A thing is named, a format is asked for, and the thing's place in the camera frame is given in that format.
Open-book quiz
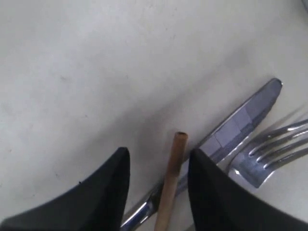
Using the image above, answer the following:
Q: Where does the silver metal fork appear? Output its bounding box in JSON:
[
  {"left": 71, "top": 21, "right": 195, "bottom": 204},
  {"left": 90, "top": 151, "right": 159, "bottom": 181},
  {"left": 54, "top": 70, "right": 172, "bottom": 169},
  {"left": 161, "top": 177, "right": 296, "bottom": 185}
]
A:
[{"left": 228, "top": 119, "right": 308, "bottom": 191}]

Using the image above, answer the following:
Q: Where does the silver table knife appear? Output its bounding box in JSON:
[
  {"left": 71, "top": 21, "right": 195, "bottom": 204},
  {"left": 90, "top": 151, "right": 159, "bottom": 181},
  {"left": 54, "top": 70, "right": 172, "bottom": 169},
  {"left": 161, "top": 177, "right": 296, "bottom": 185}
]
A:
[{"left": 120, "top": 77, "right": 282, "bottom": 231}]

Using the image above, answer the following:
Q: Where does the wooden chopstick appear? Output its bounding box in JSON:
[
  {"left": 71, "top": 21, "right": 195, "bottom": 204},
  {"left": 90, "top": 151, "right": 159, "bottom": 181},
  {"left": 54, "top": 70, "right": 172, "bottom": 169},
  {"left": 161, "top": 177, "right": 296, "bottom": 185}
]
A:
[{"left": 154, "top": 132, "right": 188, "bottom": 231}]

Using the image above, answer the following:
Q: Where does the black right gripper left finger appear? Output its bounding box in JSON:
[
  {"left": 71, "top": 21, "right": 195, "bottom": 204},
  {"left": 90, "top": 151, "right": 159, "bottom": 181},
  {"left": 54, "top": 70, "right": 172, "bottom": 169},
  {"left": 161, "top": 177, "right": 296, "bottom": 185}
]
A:
[{"left": 0, "top": 147, "right": 130, "bottom": 231}]

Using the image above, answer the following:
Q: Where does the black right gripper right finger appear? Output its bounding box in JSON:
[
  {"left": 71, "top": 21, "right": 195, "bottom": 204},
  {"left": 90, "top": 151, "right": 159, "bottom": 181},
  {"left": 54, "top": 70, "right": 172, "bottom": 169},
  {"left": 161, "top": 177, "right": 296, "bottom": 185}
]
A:
[{"left": 188, "top": 149, "right": 308, "bottom": 231}]

